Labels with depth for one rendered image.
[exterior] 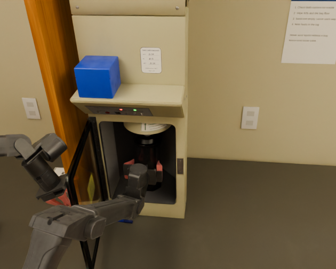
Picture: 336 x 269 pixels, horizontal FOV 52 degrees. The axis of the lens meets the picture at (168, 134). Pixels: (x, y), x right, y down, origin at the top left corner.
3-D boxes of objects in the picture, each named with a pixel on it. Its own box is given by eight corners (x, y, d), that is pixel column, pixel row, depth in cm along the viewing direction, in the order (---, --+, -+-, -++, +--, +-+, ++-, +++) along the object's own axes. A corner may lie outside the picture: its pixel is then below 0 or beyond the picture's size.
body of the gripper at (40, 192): (45, 187, 106) (30, 169, 102) (72, 176, 103) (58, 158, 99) (38, 202, 100) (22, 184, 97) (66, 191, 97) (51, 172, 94)
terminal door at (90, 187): (105, 206, 134) (90, 117, 112) (90, 276, 108) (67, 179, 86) (103, 206, 134) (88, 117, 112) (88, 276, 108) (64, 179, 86)
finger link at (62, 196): (64, 203, 109) (46, 182, 105) (83, 196, 107) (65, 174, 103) (57, 219, 104) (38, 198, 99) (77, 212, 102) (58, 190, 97)
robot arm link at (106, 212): (41, 230, 71) (88, 245, 69) (48, 203, 72) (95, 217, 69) (114, 209, 113) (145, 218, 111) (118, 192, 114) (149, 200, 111)
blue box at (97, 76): (89, 82, 106) (85, 54, 101) (121, 84, 104) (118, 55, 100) (78, 97, 97) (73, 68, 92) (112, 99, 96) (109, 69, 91)
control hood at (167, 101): (86, 110, 112) (81, 81, 107) (185, 114, 108) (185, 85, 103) (74, 128, 102) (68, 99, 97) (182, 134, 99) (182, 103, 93)
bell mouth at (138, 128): (129, 108, 132) (128, 95, 129) (175, 110, 130) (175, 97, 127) (118, 133, 117) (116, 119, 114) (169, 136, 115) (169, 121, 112)
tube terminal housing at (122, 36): (119, 173, 158) (96, -3, 116) (189, 177, 155) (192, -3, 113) (104, 212, 138) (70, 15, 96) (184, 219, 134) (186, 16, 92)
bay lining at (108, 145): (124, 160, 154) (116, 88, 134) (182, 164, 151) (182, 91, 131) (110, 199, 133) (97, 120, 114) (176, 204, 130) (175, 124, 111)
